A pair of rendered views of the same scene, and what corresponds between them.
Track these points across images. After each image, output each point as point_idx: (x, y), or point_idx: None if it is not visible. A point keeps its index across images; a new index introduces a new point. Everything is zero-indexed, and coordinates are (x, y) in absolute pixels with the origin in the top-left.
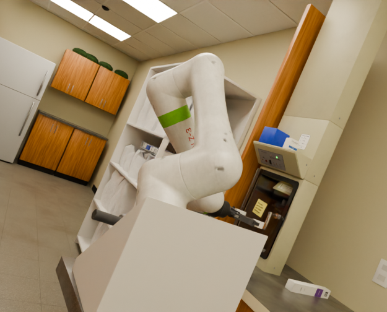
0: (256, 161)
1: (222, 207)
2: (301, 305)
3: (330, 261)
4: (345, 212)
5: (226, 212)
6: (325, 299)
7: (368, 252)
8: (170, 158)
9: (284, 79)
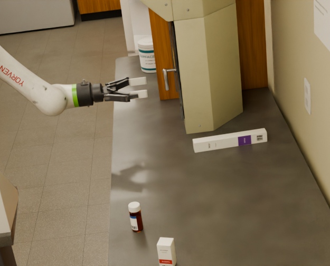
0: None
1: (88, 95)
2: (181, 169)
3: (292, 87)
4: (288, 17)
5: (98, 97)
6: (260, 143)
7: (301, 70)
8: None
9: None
